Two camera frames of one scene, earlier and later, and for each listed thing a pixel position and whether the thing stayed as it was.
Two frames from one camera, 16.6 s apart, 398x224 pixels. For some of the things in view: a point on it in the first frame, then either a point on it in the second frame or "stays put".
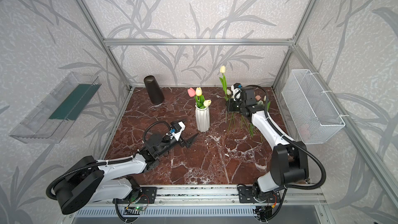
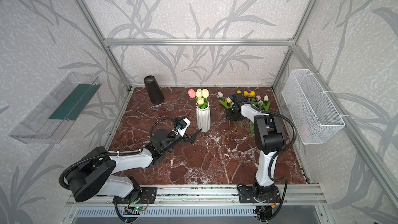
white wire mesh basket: [312, 117] stays put
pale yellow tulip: [199, 91] stays put
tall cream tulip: [223, 81] -> [205, 94]
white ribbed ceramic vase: [202, 117] stays put
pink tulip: [191, 92] stays put
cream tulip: [207, 102] -> [200, 100]
